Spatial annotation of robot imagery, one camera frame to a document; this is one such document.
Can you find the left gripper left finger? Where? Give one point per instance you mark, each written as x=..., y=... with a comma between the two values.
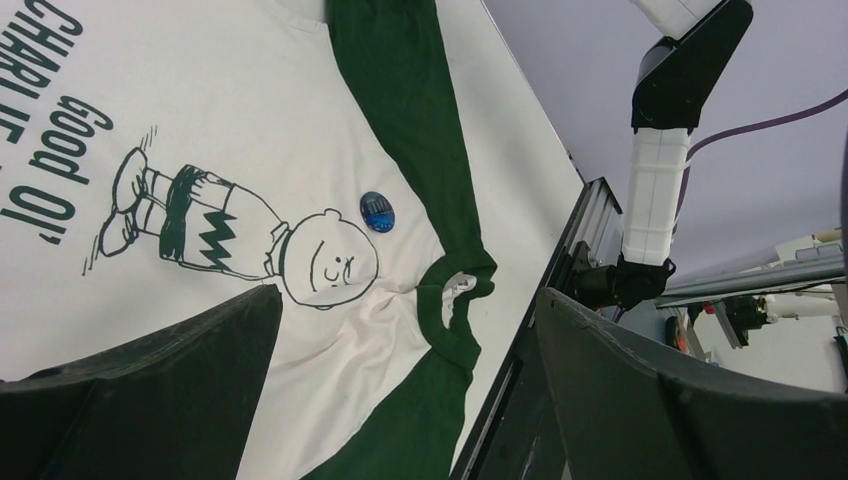
x=174, y=404

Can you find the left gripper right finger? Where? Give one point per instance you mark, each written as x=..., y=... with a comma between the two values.
x=631, y=408

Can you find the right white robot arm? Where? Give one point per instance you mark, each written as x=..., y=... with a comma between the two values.
x=676, y=77

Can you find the white and green t-shirt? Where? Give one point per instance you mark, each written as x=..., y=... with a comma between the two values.
x=159, y=158

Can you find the round blue pin badge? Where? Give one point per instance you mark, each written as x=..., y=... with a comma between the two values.
x=377, y=212

